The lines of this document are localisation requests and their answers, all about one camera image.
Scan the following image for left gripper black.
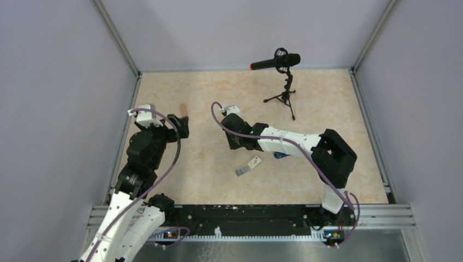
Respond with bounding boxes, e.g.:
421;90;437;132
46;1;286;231
136;113;189;169

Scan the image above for small white staple box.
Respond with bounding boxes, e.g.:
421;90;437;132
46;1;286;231
247;156;262;169

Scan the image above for grey staple strip block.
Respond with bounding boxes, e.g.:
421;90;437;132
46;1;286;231
235;166;250;177

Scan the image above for blue stapler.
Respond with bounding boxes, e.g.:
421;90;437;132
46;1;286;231
274;152;289;159

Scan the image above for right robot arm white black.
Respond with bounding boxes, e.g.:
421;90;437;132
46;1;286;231
219;113;358;225

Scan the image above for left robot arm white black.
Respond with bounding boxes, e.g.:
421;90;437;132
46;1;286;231
79;112;189;261

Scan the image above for small brown staple box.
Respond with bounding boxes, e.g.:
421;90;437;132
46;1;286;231
180;103;188;117

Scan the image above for black microphone orange tip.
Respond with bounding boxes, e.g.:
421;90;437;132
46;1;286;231
250;53;301;72

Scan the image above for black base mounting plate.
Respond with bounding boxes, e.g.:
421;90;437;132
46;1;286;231
164;204;355;236

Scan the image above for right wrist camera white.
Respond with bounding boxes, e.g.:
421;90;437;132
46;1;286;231
221;105;241;117

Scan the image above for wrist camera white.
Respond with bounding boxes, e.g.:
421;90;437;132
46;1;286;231
127;104;164;128
221;105;241;117

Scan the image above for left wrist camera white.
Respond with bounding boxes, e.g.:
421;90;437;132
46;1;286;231
127;104;164;128

